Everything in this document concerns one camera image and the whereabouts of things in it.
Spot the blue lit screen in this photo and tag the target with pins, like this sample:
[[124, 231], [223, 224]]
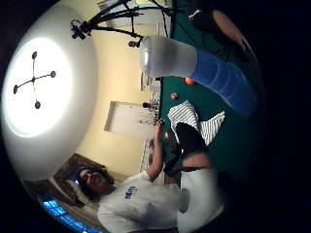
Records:
[[64, 216]]

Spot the orange billiard ball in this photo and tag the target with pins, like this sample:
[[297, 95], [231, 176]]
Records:
[[189, 81]]

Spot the white wall panel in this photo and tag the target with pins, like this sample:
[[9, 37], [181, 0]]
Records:
[[129, 120]]

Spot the red billiard ball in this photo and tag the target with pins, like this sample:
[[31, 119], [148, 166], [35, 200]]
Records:
[[174, 95]]

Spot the black tripod stand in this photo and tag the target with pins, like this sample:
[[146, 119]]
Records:
[[107, 19]]

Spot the brown wooden frame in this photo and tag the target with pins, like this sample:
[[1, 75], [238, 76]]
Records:
[[69, 174]]

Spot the striped white cloth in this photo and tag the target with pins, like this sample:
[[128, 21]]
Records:
[[186, 115]]

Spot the black ceiling lamp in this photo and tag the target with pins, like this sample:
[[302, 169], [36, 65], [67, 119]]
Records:
[[33, 79]]

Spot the the person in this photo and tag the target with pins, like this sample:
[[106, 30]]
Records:
[[136, 200]]

